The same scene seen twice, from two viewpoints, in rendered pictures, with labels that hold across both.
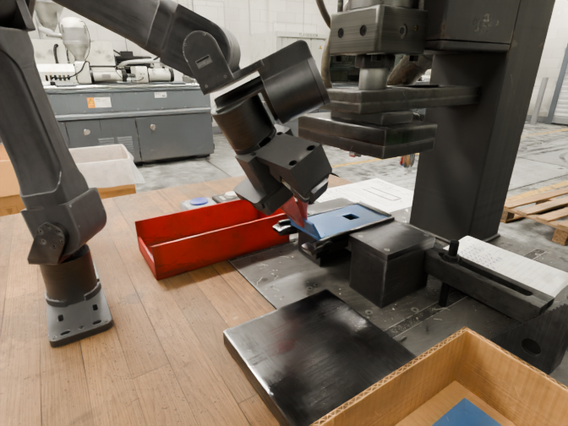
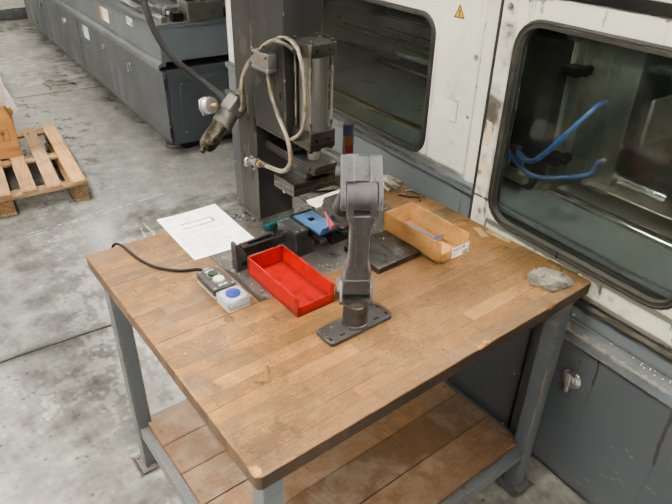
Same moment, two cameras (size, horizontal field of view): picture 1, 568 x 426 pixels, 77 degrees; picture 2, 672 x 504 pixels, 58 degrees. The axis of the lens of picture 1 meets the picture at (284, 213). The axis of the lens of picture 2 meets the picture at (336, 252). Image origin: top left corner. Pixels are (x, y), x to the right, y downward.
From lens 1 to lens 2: 174 cm
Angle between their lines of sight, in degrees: 83
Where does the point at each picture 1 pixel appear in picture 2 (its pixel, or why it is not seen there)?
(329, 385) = (399, 247)
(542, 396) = (402, 211)
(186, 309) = not seen: hidden behind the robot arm
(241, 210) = (256, 270)
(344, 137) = (325, 182)
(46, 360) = (398, 316)
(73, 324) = (380, 312)
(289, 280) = (328, 260)
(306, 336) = (377, 250)
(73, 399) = (413, 302)
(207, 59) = not seen: hidden behind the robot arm
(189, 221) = (278, 288)
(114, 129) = not seen: outside the picture
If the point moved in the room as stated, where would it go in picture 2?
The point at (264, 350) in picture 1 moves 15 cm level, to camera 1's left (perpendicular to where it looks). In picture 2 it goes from (386, 259) to (395, 288)
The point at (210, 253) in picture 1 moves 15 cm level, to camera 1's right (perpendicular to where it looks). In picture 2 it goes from (314, 279) to (312, 251)
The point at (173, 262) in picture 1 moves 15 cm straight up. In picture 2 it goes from (328, 289) to (328, 241)
